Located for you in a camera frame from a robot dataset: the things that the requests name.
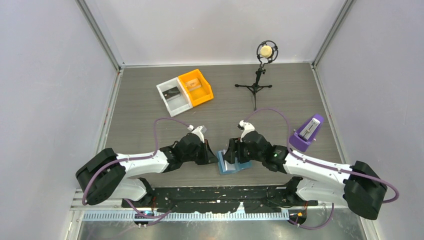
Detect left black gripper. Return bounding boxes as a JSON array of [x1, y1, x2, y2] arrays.
[[182, 139, 218, 165]]

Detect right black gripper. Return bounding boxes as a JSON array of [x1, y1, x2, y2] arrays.
[[222, 137, 264, 165]]

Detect blue card holder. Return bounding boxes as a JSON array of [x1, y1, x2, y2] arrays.
[[216, 150, 252, 175]]

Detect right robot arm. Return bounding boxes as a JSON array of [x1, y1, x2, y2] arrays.
[[223, 130, 387, 220]]

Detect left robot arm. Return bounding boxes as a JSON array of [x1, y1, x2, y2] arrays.
[[75, 133, 219, 207]]

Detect black card in white bin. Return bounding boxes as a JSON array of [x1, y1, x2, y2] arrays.
[[162, 86, 181, 101]]

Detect card in orange bin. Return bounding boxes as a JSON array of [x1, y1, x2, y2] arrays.
[[185, 78, 202, 92]]

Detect orange plastic bin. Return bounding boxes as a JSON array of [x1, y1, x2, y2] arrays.
[[178, 69, 214, 107]]

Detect white plastic bin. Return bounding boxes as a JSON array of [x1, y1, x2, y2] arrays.
[[156, 77, 193, 117]]

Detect black tripod mic stand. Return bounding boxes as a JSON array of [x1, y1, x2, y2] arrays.
[[234, 63, 273, 111]]

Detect purple metronome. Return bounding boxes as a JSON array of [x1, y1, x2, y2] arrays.
[[289, 114, 325, 153]]

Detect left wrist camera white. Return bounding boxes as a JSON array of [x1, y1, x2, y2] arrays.
[[187, 124, 207, 143]]

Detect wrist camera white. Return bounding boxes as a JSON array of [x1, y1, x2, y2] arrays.
[[187, 124, 207, 143], [237, 120, 255, 142]]

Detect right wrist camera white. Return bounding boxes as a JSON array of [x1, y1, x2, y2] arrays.
[[237, 120, 255, 142]]

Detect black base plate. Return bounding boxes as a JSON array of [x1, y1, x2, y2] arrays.
[[132, 185, 318, 214]]

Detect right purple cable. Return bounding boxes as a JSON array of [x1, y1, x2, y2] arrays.
[[243, 107, 400, 231]]

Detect purple cable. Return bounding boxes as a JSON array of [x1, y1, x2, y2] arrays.
[[243, 107, 400, 231], [81, 117, 195, 206]]

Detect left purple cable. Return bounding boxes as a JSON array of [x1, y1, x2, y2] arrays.
[[81, 117, 195, 206]]

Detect microphone with shock mount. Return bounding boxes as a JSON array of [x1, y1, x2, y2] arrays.
[[256, 40, 279, 65]]

